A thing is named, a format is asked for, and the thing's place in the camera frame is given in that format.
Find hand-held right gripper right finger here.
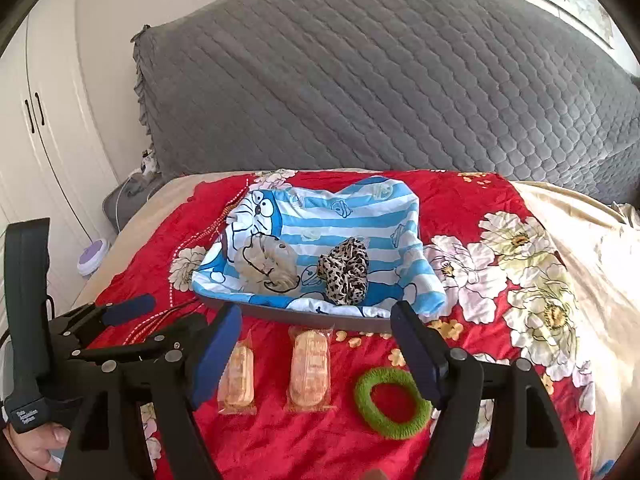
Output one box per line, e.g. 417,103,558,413
391,301,581,480

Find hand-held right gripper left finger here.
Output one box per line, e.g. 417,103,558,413
60,304,244,480

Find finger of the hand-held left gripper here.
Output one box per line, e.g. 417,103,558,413
75,312,208,373
52,294,157,341

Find orange snack packet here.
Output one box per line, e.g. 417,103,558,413
217,337,258,416
285,326,335,413

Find green scrunchie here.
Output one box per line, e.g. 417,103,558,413
354,367,433,441

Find grey tray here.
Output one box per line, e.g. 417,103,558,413
197,295,396,333

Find person's left hand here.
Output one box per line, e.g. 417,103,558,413
0,422,71,476

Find purple and white round container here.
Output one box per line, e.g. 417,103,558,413
76,239,110,277

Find grey nightstand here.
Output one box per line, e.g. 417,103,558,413
102,175,166,233

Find leopard print scrunchie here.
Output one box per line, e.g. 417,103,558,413
316,236,371,306

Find wrapped snack in tray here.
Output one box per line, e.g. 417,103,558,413
235,236,301,293

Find small grey cloth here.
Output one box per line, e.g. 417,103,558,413
125,175,162,197

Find red floral blanket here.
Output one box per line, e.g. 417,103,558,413
90,169,596,480

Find blue striped cartoon cloth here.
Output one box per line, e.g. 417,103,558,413
192,177,447,322

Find white wardrobe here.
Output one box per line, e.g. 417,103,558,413
0,0,121,311

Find grey quilted headboard cover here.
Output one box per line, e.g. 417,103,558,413
131,0,640,206

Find white cable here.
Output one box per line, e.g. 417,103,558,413
112,169,146,233

